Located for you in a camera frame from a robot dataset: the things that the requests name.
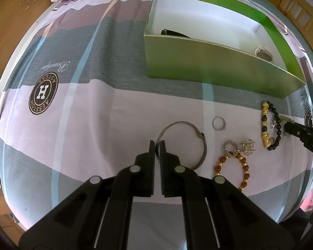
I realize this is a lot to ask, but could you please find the green stone pendant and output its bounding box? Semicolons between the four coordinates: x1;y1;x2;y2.
271;116;296;133

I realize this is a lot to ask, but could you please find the red and gold bead bracelet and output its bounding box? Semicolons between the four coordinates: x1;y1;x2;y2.
214;152;250;192

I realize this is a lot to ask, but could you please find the silver bangle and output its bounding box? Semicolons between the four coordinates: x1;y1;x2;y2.
156;121;207;172

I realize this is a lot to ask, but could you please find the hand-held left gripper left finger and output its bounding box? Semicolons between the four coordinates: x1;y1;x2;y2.
19;140;156;250

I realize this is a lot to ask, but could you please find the silver ornate charm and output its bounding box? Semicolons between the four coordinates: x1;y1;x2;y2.
240;139;257;155

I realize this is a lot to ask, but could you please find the black and gold bead bracelet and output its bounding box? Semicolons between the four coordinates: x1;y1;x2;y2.
261;101;283;151

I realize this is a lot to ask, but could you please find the green cardboard box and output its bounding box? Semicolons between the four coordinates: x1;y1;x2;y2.
143;0;307;99

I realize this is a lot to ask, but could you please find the small silver ring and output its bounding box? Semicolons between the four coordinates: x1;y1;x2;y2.
212;117;227;131

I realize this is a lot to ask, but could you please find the white wristwatch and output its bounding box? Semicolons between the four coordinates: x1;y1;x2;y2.
255;45;274;63

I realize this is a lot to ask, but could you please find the silver round keyring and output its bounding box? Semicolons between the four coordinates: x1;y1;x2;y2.
224;140;241;157

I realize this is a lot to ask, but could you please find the black wristwatch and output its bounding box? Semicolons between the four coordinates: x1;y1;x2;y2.
161;29;191;39

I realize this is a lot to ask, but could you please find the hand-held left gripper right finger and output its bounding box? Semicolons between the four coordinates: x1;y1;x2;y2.
159;140;295;250

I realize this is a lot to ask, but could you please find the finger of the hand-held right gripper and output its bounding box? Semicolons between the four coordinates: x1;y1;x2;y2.
284;121;313;160

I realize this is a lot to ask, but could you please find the pink and grey bed sheet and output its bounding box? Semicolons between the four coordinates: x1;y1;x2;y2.
0;0;313;224

